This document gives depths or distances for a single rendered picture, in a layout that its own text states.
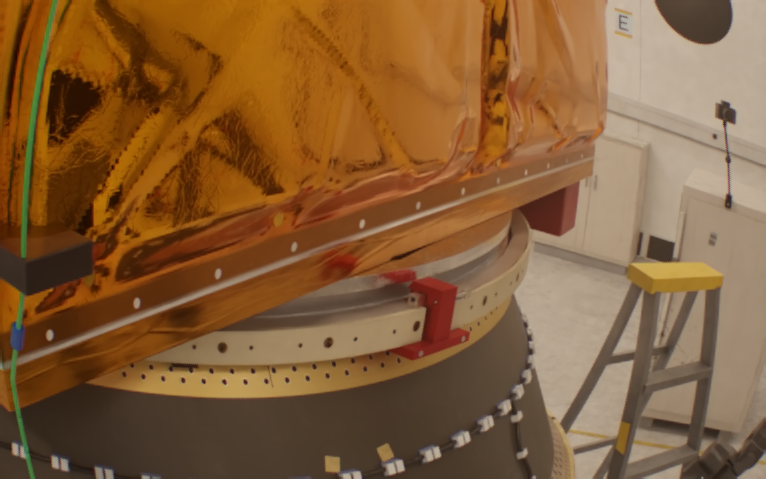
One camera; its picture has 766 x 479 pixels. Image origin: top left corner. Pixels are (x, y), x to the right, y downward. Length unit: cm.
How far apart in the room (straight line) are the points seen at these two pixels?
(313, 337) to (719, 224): 367
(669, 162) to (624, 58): 118
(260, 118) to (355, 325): 40
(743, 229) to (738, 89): 410
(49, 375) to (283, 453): 53
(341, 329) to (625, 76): 766
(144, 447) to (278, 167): 45
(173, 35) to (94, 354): 32
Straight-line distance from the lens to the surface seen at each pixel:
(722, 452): 162
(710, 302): 267
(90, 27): 65
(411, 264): 130
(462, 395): 142
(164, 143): 75
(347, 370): 124
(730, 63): 857
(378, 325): 120
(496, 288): 143
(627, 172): 817
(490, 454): 148
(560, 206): 225
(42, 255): 62
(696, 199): 463
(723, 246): 465
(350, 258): 120
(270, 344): 112
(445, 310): 127
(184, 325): 92
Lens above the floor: 211
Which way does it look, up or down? 15 degrees down
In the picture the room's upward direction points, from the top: 8 degrees clockwise
